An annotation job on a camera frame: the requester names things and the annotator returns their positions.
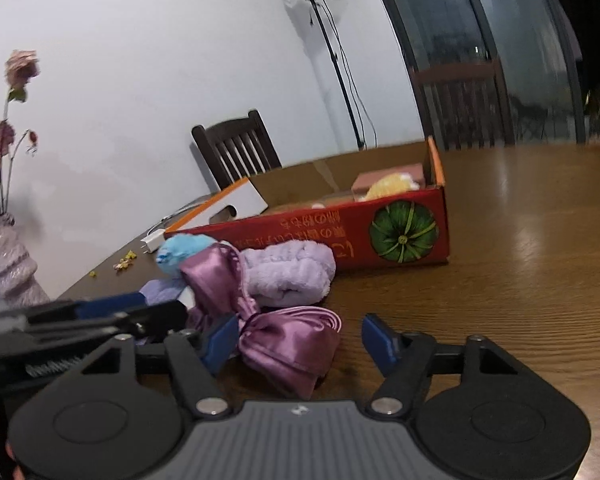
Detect pink sponge block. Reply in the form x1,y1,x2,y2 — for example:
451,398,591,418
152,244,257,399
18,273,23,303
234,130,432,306
351,164,427,202

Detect yellow crumbs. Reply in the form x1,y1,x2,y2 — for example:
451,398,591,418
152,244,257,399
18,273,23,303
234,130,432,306
87,250,137,280

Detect studio light on stand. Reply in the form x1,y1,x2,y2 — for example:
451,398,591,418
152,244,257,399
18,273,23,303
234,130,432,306
304,0,378,151

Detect dried pink flowers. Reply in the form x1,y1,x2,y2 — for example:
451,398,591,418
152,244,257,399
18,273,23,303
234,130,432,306
0,50,40,218

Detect blue plush toy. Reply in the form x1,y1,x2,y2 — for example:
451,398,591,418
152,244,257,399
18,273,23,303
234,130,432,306
155,233,216,278

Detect lilac fluffy headband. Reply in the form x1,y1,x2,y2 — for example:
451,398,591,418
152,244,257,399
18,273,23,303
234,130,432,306
242,240,336,308

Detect wooden chair by window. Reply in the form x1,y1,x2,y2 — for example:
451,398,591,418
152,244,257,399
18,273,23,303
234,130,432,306
408,58,515,151

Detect person's left hand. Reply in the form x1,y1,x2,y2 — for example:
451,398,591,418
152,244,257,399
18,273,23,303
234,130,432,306
0,446,24,480

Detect purple satin bow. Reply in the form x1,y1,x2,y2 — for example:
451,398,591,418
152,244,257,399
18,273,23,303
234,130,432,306
178,243,342,400

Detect dark wooden chair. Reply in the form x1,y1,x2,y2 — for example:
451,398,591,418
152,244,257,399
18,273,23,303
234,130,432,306
192,110,282,190

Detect red cardboard box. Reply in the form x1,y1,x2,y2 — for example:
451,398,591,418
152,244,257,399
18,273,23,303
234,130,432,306
166,138,450,271

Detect purple vase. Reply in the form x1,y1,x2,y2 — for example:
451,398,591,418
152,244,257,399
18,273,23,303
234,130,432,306
0,214,50,313

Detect lilac knitted pouch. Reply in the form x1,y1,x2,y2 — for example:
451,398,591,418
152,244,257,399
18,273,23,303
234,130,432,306
140,278,195,309

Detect yellow plush toy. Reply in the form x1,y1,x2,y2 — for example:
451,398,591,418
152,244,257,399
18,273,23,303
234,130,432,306
363,172,420,202

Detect white charger with cable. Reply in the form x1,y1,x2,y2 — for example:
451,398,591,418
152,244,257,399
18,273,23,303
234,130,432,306
140,195,211,254

